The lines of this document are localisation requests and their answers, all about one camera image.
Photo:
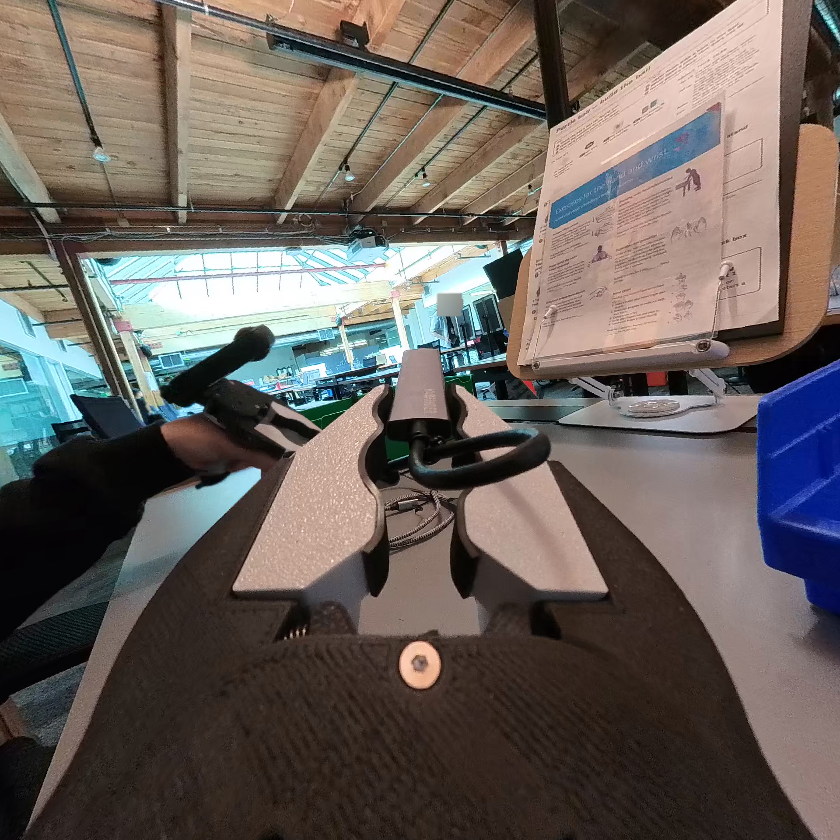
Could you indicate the black vertical pole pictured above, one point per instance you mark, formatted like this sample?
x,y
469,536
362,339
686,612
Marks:
x,y
551,59

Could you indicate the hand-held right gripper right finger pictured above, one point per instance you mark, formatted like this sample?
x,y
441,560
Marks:
x,y
531,531

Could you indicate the blue banner leaflet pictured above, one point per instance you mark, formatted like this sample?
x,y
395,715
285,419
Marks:
x,y
623,262

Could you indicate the person's left forearm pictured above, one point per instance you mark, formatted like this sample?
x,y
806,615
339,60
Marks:
x,y
65,512

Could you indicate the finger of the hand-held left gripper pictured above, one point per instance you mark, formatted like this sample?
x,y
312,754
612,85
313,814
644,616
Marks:
x,y
272,445
292,420

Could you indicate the black monitor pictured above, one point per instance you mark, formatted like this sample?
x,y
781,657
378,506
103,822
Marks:
x,y
502,272

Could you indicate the grey USB hub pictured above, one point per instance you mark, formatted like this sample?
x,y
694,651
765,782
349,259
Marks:
x,y
420,387

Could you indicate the black office chair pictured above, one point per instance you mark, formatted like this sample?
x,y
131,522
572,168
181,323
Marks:
x,y
52,643

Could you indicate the green plastic bin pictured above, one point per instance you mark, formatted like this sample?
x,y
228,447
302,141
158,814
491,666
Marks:
x,y
334,410

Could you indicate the blue plastic bin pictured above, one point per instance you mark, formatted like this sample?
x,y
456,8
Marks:
x,y
800,492

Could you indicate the white ceiling projector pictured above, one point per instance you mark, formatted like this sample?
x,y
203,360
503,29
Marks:
x,y
367,246

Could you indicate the wooden document stand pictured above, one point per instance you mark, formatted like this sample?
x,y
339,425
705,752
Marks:
x,y
810,262

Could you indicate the person's left hand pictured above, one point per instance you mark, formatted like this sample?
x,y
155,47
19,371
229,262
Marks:
x,y
197,446

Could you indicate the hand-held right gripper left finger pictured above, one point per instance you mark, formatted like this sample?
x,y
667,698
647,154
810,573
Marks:
x,y
308,518

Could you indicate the grey desk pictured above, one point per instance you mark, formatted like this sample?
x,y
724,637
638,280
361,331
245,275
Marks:
x,y
689,525

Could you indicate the black ceiling rail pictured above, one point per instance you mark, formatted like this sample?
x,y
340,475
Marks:
x,y
394,62

